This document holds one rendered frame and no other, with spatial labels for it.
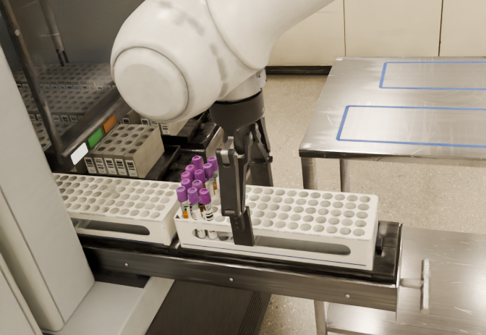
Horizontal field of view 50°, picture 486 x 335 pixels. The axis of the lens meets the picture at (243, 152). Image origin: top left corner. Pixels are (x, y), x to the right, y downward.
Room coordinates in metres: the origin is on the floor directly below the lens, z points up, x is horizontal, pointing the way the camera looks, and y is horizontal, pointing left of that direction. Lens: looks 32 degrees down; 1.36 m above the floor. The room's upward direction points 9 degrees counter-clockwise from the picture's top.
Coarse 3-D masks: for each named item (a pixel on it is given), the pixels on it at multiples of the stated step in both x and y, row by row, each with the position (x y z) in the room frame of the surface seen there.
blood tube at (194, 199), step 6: (192, 192) 0.61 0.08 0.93; (192, 198) 0.61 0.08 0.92; (198, 198) 0.62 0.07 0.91; (192, 204) 0.61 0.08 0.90; (198, 204) 0.62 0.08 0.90; (192, 210) 0.62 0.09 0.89; (198, 210) 0.62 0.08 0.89; (198, 216) 0.62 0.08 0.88; (198, 234) 0.62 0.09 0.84; (204, 234) 0.62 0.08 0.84
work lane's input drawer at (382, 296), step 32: (384, 224) 0.60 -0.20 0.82; (96, 256) 0.67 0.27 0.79; (128, 256) 0.65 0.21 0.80; (160, 256) 0.62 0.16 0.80; (192, 256) 0.61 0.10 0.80; (224, 256) 0.59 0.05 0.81; (256, 256) 0.58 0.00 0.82; (384, 256) 0.54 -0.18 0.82; (256, 288) 0.56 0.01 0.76; (288, 288) 0.54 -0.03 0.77; (320, 288) 0.53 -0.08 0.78; (352, 288) 0.51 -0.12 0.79; (384, 288) 0.49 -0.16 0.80; (416, 288) 0.53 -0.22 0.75
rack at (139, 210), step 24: (72, 192) 0.77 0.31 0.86; (96, 192) 0.75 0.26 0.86; (120, 192) 0.73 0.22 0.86; (144, 192) 0.72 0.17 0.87; (168, 192) 0.71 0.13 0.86; (72, 216) 0.70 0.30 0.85; (96, 216) 0.68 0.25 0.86; (120, 216) 0.66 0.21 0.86; (144, 216) 0.67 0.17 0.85; (168, 216) 0.65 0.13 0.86; (144, 240) 0.65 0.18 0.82; (168, 240) 0.64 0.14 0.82
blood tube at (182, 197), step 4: (176, 188) 0.63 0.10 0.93; (180, 188) 0.63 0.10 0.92; (184, 188) 0.63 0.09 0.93; (176, 192) 0.62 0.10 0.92; (180, 192) 0.62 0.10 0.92; (184, 192) 0.62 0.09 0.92; (180, 196) 0.62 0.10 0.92; (184, 196) 0.62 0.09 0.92; (180, 200) 0.62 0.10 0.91; (184, 200) 0.62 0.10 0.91; (180, 204) 0.62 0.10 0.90; (184, 204) 0.62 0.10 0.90; (188, 204) 0.63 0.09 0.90; (184, 208) 0.62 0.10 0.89; (188, 208) 0.62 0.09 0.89; (184, 212) 0.62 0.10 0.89; (188, 212) 0.62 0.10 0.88; (184, 216) 0.62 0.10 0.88; (188, 216) 0.62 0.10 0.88
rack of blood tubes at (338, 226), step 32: (256, 192) 0.67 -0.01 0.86; (288, 192) 0.65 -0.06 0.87; (320, 192) 0.63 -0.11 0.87; (192, 224) 0.61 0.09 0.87; (224, 224) 0.60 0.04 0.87; (256, 224) 0.60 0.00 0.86; (288, 224) 0.57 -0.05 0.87; (320, 224) 0.56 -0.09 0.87; (352, 224) 0.55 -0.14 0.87; (320, 256) 0.54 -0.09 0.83; (352, 256) 0.52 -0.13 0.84
